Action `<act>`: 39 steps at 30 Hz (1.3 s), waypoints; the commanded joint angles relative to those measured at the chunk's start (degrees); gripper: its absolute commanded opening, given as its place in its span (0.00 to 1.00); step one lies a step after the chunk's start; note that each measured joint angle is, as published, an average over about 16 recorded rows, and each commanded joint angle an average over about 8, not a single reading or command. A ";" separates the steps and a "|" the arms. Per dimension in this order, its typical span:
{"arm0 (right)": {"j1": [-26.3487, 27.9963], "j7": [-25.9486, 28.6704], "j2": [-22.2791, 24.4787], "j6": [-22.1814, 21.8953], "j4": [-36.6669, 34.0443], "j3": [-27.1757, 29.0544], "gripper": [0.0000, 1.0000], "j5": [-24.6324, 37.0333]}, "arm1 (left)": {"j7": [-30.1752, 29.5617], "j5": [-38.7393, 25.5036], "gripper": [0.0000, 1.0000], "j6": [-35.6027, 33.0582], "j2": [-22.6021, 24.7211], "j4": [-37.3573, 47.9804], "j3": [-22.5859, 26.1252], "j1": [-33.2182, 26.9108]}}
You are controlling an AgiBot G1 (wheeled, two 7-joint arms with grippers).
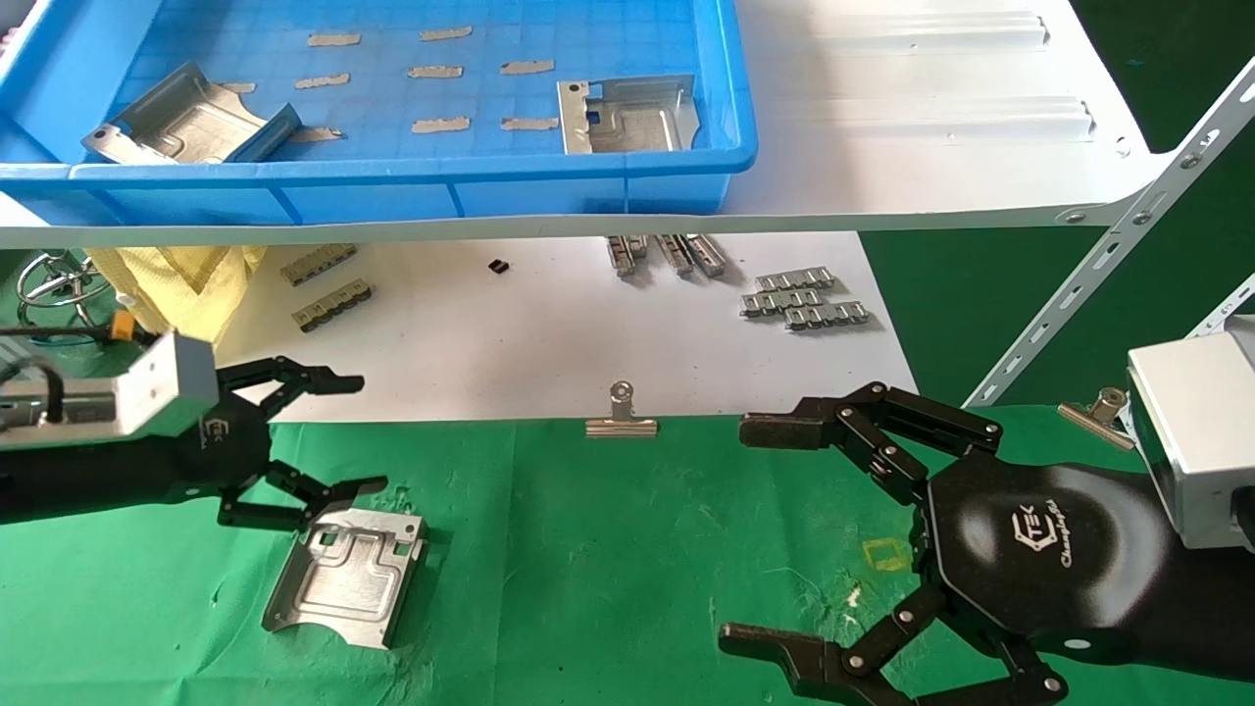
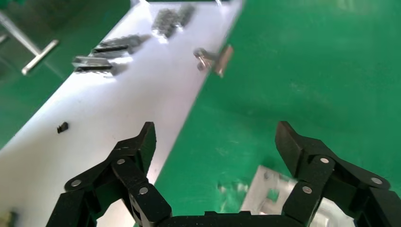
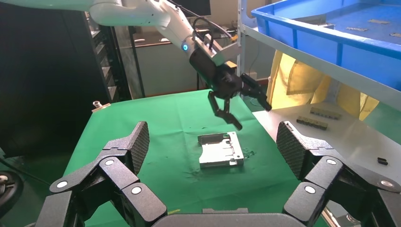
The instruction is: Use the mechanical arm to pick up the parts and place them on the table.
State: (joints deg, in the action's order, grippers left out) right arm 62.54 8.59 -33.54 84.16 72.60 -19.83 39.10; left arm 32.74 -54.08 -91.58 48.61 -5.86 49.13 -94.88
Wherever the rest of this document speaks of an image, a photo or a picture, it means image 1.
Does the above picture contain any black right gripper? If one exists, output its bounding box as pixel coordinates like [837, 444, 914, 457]
[719, 382, 1178, 706]

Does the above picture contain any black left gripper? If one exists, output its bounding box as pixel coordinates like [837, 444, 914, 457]
[191, 355, 389, 533]

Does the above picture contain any stamped sheet metal part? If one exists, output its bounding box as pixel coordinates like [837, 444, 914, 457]
[81, 63, 302, 166]
[261, 507, 429, 650]
[557, 75, 701, 156]

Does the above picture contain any silver metal link strip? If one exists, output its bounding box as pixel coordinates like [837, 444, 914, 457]
[782, 301, 871, 332]
[755, 267, 836, 292]
[740, 287, 823, 319]

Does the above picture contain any grey metal link strip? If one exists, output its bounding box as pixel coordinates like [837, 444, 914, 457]
[279, 244, 359, 287]
[292, 279, 376, 333]

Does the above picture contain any yellow cloth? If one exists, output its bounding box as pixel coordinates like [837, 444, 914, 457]
[86, 245, 268, 346]

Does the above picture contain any white paper sheet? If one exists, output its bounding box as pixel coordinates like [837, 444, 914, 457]
[211, 231, 918, 426]

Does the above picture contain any silver binder clip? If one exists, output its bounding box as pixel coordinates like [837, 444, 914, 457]
[1057, 387, 1136, 451]
[585, 381, 659, 438]

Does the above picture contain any green table cloth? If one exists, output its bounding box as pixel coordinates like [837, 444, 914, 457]
[0, 405, 1255, 706]

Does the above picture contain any blue plastic bin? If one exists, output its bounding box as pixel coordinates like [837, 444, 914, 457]
[0, 0, 758, 227]

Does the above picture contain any perforated white shelf brace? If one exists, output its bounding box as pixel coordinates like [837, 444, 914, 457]
[964, 57, 1255, 409]
[1186, 275, 1255, 341]

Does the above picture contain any white metal shelf board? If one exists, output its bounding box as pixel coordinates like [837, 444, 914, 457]
[0, 0, 1173, 249]

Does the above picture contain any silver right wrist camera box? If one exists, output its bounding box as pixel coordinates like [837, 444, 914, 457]
[1126, 316, 1255, 552]

